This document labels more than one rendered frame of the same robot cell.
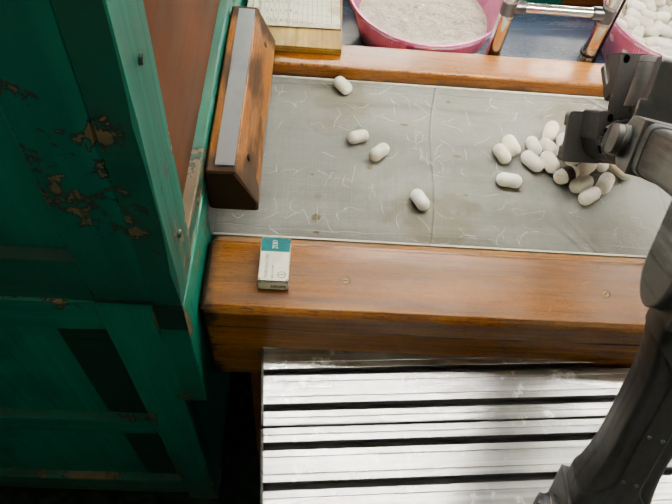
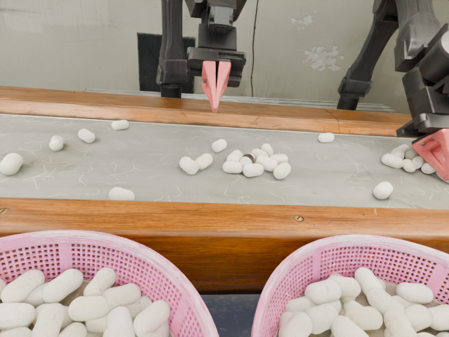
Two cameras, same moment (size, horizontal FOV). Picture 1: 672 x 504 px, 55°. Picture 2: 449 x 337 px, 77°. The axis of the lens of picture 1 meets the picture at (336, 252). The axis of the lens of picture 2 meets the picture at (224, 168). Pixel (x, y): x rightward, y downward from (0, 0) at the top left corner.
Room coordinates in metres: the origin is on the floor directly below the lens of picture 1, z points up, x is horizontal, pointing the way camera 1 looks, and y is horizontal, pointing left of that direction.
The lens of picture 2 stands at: (1.10, -0.70, 0.96)
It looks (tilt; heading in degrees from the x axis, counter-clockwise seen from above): 29 degrees down; 178
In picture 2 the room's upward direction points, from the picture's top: 6 degrees clockwise
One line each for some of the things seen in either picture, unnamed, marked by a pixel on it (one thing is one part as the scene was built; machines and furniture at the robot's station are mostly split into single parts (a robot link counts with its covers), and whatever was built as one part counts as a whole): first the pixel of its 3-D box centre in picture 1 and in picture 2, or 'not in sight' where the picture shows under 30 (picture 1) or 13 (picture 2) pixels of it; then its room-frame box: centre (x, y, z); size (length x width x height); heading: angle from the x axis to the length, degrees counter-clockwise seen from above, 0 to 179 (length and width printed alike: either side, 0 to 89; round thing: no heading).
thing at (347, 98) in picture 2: not in sight; (347, 105); (0.13, -0.26, 0.71); 0.20 x 0.07 x 0.08; 100
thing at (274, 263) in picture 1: (274, 263); not in sight; (0.40, 0.07, 0.77); 0.06 x 0.04 x 0.02; 6
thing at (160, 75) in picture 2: not in sight; (172, 75); (0.24, -0.85, 0.77); 0.09 x 0.06 x 0.06; 116
